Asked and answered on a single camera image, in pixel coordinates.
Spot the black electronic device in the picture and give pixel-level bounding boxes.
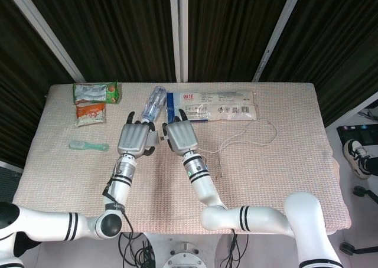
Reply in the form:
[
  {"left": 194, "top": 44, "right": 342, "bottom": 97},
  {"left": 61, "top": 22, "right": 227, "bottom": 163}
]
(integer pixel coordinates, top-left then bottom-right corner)
[{"left": 336, "top": 123, "right": 378, "bottom": 146}]

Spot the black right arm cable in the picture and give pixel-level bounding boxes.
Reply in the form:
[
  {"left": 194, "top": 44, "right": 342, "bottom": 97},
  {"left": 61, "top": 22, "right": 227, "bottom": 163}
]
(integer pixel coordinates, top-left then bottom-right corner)
[{"left": 226, "top": 228, "right": 240, "bottom": 268}]

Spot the white frame post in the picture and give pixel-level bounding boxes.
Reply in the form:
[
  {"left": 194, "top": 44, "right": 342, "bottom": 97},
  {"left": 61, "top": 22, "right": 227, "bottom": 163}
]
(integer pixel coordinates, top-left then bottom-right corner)
[
  {"left": 169, "top": 0, "right": 189, "bottom": 83},
  {"left": 252, "top": 0, "right": 305, "bottom": 82},
  {"left": 5, "top": 0, "right": 87, "bottom": 83}
]

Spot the green plastic comb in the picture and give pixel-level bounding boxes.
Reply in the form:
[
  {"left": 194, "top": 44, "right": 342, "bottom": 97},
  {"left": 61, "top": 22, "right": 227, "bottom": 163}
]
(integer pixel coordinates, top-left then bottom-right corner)
[{"left": 69, "top": 140, "right": 110, "bottom": 154}]

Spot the black white sneaker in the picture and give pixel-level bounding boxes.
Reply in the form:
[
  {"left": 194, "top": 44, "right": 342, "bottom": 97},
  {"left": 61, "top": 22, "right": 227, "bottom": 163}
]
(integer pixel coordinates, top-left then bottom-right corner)
[{"left": 342, "top": 138, "right": 373, "bottom": 179}]

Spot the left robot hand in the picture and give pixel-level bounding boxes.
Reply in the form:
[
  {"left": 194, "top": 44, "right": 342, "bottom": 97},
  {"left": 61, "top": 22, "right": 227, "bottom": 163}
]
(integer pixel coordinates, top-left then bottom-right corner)
[{"left": 117, "top": 111, "right": 160, "bottom": 158}]

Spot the black cable bundle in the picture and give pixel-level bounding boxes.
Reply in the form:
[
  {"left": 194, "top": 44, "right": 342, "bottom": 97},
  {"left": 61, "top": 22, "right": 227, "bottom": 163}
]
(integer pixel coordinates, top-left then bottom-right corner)
[{"left": 118, "top": 231, "right": 157, "bottom": 268}]

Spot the large white blue food bag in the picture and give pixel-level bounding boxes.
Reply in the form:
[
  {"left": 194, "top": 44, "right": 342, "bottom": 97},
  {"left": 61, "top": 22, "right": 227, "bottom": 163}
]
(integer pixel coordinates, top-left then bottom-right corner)
[{"left": 165, "top": 90, "right": 258, "bottom": 124}]

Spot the black chair base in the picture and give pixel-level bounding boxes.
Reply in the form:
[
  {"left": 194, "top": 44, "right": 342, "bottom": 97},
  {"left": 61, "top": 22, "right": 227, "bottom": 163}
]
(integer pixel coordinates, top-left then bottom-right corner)
[{"left": 339, "top": 185, "right": 378, "bottom": 256}]

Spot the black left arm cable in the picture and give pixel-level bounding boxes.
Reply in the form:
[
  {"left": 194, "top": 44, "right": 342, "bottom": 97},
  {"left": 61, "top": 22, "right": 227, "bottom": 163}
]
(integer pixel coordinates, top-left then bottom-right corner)
[{"left": 102, "top": 176, "right": 135, "bottom": 234}]

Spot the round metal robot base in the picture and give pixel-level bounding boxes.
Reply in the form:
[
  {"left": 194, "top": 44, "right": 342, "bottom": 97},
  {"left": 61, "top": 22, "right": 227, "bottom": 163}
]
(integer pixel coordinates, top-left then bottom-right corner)
[{"left": 162, "top": 241, "right": 207, "bottom": 268}]

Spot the dark curtain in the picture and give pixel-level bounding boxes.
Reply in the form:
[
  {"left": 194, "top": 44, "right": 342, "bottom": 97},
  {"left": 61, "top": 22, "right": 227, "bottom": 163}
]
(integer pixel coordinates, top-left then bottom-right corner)
[{"left": 0, "top": 0, "right": 378, "bottom": 168}]

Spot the white usb cable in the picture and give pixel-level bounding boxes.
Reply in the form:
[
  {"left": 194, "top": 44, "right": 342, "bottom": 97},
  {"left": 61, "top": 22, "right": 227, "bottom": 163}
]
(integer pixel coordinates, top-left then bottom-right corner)
[{"left": 159, "top": 119, "right": 279, "bottom": 178}]

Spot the green snack packet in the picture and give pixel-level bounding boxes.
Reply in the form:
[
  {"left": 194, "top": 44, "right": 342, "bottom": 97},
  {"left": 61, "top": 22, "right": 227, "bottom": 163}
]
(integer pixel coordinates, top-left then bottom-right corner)
[{"left": 73, "top": 80, "right": 121, "bottom": 105}]

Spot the orange white snack packet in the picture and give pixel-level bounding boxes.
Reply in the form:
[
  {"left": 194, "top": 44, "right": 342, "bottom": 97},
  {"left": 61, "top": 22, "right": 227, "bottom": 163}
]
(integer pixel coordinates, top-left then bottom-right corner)
[{"left": 75, "top": 102, "right": 107, "bottom": 128}]

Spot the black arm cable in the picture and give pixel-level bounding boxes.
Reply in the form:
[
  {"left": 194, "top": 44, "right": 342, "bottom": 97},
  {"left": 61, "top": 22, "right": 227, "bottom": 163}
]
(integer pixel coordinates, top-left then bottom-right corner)
[
  {"left": 226, "top": 228, "right": 240, "bottom": 268},
  {"left": 102, "top": 176, "right": 135, "bottom": 234}
]

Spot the pink waffle tablecloth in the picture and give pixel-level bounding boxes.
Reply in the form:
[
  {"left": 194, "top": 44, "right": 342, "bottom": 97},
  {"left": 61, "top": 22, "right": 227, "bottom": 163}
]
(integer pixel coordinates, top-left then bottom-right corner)
[{"left": 13, "top": 83, "right": 353, "bottom": 236}]

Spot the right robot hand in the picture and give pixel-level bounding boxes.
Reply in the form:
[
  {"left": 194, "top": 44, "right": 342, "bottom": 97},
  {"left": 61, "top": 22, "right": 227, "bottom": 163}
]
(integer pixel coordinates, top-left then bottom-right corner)
[{"left": 161, "top": 108, "right": 200, "bottom": 157}]

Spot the clear plastic water bottle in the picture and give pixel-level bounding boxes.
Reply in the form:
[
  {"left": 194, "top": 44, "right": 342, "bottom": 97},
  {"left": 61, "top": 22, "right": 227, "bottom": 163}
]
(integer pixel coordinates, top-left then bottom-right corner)
[{"left": 141, "top": 86, "right": 167, "bottom": 123}]

